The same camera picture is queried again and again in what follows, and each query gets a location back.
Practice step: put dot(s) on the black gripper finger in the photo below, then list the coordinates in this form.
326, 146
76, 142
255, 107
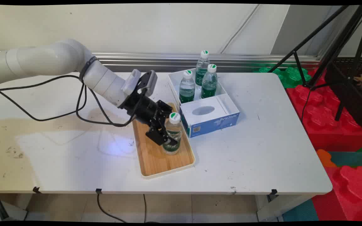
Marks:
164, 110
157, 135

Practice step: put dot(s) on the green foam pieces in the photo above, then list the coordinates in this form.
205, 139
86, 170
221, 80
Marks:
291, 77

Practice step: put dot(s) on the water bottle with Chinese label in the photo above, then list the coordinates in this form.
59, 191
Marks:
173, 128

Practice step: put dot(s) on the black tripod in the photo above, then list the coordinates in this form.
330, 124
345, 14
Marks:
338, 44

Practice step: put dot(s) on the bamboo tray with white rim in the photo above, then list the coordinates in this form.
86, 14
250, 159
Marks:
154, 160

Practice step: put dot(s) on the white table leg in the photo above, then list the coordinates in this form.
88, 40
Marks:
281, 207

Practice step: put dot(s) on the blue white cardboard box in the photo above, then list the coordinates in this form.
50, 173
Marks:
215, 121

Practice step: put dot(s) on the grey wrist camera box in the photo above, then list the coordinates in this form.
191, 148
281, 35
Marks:
143, 82

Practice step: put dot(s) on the orange foam piece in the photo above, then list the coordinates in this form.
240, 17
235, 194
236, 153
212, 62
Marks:
325, 158

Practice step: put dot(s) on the silver metal wall rail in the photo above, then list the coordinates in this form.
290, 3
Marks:
200, 59

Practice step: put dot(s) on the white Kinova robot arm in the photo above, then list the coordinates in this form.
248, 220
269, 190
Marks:
49, 59

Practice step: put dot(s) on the teal foam mat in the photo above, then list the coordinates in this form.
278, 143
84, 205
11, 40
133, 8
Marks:
350, 159

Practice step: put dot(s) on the black mesh crate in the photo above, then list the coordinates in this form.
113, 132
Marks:
353, 103

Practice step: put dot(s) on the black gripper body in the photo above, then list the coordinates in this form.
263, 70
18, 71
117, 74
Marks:
140, 108

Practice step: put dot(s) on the large red foam block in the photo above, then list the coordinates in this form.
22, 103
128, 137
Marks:
319, 116

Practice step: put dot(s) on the green label water bottle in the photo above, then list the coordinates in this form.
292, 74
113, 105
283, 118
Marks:
187, 89
209, 84
202, 67

